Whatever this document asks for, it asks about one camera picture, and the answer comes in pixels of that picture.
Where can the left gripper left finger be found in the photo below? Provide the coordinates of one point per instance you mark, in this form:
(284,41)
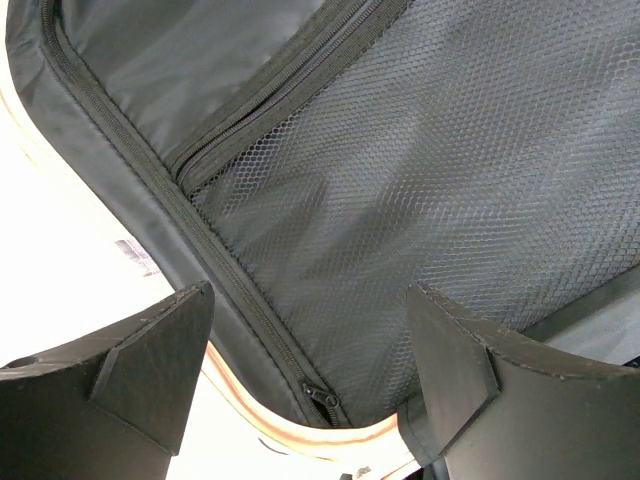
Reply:
(112,404)

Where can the pink hard-shell suitcase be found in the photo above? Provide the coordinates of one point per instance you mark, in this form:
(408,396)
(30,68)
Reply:
(314,160)

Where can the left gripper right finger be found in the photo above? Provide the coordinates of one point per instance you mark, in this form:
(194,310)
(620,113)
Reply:
(502,406)

